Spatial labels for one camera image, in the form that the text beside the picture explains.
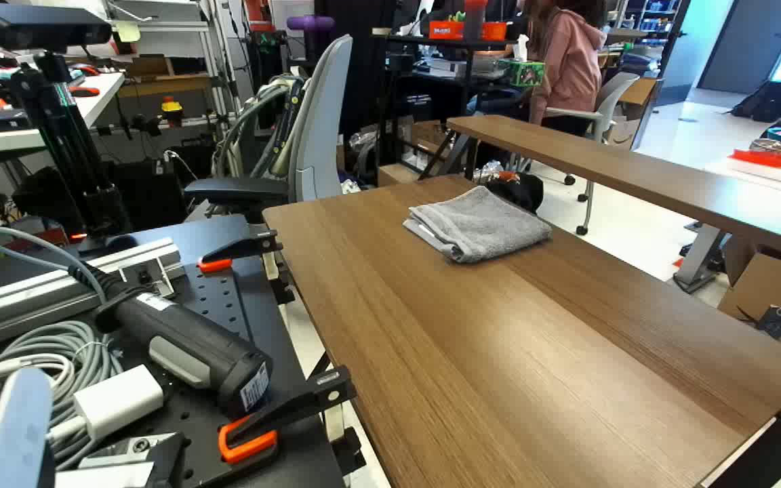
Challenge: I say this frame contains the coiled grey cable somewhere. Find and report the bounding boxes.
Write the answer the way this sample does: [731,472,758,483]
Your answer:
[0,319,128,472]

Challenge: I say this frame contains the long wooden bench table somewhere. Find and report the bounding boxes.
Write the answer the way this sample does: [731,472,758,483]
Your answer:
[446,114,781,255]

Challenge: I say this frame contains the person in pink hoodie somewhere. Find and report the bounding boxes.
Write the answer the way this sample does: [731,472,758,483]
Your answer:
[523,0,606,131]

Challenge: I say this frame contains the orange-handled black clamp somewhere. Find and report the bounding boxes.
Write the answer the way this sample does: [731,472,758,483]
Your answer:
[194,233,278,275]
[217,366,354,466]

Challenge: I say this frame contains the light blue grey panel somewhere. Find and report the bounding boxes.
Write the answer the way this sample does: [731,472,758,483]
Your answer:
[0,366,53,488]

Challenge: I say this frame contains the rear orange-handled black clamp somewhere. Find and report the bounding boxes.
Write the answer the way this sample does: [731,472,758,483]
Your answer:
[194,233,278,275]

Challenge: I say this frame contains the orange storage bin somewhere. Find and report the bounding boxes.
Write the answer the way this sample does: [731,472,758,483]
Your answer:
[426,20,462,41]

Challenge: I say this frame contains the black perforated breadboard plate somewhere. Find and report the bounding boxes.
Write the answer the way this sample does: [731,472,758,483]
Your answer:
[72,214,347,488]

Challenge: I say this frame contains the grey towel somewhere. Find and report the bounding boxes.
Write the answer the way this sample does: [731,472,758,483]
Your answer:
[404,184,551,264]

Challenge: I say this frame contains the black camera on stand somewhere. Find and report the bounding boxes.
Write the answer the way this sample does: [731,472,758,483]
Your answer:
[0,3,110,52]

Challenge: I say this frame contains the white power adapter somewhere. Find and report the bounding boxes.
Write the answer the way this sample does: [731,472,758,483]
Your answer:
[72,366,163,439]

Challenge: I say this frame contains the grey office chair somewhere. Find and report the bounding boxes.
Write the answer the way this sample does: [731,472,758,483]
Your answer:
[185,35,351,224]

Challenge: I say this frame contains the black handheld scanner device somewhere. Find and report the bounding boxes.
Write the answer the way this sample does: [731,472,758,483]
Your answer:
[94,293,271,420]

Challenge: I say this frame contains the black tripod stand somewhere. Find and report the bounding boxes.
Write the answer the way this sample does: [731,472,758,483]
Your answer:
[6,49,129,236]

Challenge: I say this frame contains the aluminium extrusion rail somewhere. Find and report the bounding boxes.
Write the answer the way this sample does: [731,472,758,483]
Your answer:
[0,239,185,342]

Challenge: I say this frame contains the cardboard box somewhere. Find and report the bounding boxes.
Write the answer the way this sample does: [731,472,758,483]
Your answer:
[715,249,781,366]

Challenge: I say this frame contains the front orange-handled black clamp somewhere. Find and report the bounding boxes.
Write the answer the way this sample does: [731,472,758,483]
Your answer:
[217,366,354,466]

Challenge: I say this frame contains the white office chair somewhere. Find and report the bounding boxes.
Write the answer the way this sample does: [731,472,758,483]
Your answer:
[547,70,639,236]

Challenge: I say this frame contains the white side desk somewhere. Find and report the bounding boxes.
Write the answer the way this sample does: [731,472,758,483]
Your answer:
[0,75,125,160]

